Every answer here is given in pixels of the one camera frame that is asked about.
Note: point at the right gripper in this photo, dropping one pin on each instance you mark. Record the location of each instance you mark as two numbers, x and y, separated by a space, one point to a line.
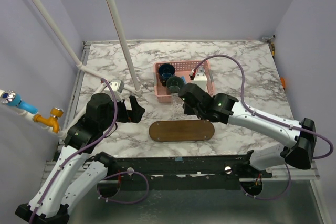
188 110

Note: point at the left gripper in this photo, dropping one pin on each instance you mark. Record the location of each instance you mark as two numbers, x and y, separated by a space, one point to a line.
135 114

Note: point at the dark green mug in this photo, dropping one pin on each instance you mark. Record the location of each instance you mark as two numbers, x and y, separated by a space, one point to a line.
174 84

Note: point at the oval wooden tray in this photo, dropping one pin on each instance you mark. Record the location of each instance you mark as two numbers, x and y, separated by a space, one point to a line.
181 131

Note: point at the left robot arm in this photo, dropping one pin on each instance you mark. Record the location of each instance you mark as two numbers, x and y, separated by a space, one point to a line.
76 171

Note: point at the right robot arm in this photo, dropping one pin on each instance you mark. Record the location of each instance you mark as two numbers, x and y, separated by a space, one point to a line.
296 139

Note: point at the pink perforated plastic basket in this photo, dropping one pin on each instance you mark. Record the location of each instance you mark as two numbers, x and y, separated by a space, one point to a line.
182 69

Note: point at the dark blue mug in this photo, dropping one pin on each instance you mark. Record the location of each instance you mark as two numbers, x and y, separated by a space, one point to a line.
165 71

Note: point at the orange faucet tap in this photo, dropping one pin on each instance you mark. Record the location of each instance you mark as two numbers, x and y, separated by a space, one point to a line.
52 120

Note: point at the blue pipe valve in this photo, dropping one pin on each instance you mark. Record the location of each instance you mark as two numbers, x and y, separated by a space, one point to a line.
13 99

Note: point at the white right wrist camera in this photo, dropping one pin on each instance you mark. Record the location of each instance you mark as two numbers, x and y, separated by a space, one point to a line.
199 78

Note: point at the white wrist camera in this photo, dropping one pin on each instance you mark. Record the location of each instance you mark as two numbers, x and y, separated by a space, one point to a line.
199 78
117 87

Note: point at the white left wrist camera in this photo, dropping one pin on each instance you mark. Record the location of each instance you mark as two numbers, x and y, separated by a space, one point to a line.
117 87

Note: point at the black front mounting rail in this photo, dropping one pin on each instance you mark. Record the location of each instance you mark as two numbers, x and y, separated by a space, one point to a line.
178 173

